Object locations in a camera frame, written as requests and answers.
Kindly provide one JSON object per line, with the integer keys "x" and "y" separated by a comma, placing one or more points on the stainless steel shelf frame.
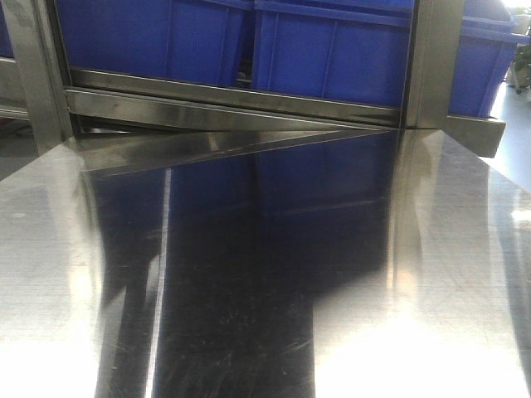
{"x": 39, "y": 85}

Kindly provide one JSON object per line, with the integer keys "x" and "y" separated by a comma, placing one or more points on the blue plastic bin far right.
{"x": 486, "y": 49}

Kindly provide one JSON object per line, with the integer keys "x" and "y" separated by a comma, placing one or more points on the blue plastic bin left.
{"x": 193, "y": 41}

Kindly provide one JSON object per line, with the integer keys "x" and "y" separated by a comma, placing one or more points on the potted green plant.
{"x": 520, "y": 68}

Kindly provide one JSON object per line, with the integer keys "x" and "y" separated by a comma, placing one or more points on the blue plastic bin middle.
{"x": 350, "y": 51}

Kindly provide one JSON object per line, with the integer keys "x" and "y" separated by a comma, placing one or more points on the blue plastic bin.
{"x": 486, "y": 49}
{"x": 193, "y": 41}
{"x": 350, "y": 51}

